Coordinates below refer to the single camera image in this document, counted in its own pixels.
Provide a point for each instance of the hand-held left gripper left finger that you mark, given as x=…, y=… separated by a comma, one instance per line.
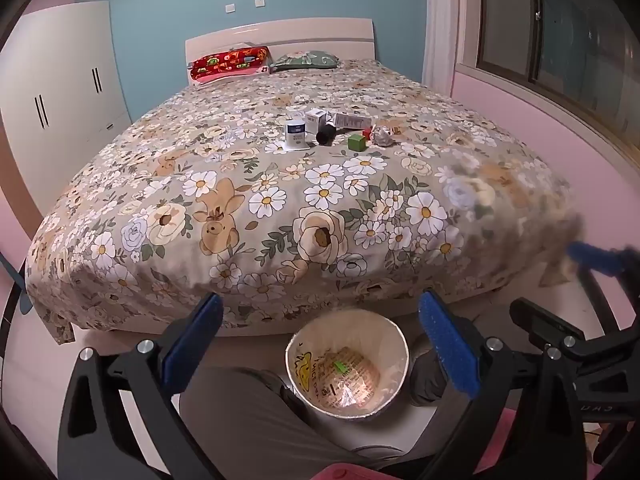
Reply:
x=202, y=332

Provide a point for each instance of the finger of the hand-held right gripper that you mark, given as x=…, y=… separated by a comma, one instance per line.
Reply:
x=595, y=256
x=542, y=317

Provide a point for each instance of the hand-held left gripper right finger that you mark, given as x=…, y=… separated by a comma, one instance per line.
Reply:
x=447, y=345

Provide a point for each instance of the white trash bin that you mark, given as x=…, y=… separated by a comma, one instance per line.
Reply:
x=310, y=360

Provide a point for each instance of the black foam tube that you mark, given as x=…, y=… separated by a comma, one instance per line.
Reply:
x=325, y=135

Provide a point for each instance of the person's grey trouser leg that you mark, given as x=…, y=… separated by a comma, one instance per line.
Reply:
x=240, y=420

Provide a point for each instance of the clear snack packet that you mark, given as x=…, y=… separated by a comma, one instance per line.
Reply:
x=350, y=385

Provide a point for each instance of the floral bed blanket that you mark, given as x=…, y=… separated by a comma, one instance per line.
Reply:
x=300, y=200

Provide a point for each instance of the blue coat rack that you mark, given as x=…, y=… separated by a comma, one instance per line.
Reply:
x=21, y=304

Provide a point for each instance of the white bottle with blue label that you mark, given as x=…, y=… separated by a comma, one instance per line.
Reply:
x=295, y=135

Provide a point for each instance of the crumpled foil ball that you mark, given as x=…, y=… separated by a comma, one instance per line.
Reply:
x=382, y=136

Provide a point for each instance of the green cube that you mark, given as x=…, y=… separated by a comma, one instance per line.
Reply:
x=357, y=142

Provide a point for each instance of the window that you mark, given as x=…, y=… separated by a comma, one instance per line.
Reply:
x=575, y=35

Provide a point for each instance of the small white box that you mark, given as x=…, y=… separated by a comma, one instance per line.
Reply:
x=316, y=117

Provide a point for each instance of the long white tube box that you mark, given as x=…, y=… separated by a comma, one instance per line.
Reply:
x=352, y=121

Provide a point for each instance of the red printed pillow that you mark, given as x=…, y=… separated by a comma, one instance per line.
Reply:
x=225, y=62

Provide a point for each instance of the green floral pillow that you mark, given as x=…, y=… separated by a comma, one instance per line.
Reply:
x=305, y=60

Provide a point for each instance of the white wardrobe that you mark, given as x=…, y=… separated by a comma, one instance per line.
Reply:
x=60, y=75

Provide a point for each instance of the white bed headboard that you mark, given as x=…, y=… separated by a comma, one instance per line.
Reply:
x=280, y=35

